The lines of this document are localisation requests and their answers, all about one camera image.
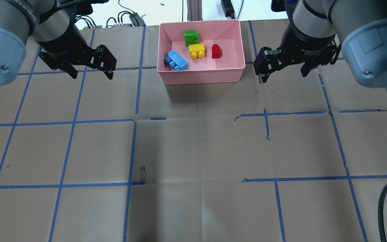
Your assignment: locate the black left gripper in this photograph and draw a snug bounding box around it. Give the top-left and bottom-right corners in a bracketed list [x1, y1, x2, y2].
[38, 30, 117, 80]

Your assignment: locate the blue toy block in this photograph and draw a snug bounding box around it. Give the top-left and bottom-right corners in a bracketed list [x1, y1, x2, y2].
[164, 50, 189, 71]

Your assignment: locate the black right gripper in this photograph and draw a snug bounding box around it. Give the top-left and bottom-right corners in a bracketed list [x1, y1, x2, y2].
[253, 29, 341, 84]

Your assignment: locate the green toy block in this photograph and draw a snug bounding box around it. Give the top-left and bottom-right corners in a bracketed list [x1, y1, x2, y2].
[184, 30, 199, 47]

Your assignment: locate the yellow toy block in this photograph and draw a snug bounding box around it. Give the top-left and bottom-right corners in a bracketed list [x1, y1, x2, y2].
[188, 43, 206, 59]

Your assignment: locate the black power adapter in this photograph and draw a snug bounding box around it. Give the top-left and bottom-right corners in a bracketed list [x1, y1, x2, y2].
[220, 0, 235, 19]

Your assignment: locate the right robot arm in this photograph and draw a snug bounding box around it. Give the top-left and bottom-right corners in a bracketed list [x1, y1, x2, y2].
[253, 0, 387, 88]

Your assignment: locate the aluminium frame post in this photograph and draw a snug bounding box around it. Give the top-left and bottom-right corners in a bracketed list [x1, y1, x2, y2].
[187, 0, 203, 21]

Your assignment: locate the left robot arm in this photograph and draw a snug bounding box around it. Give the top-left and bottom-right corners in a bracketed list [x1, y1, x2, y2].
[0, 0, 117, 86]

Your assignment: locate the pink plastic box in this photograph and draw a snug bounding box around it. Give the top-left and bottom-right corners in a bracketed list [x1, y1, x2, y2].
[157, 19, 246, 85]

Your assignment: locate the red toy block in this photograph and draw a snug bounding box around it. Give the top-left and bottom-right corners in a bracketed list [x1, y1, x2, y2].
[212, 43, 222, 59]

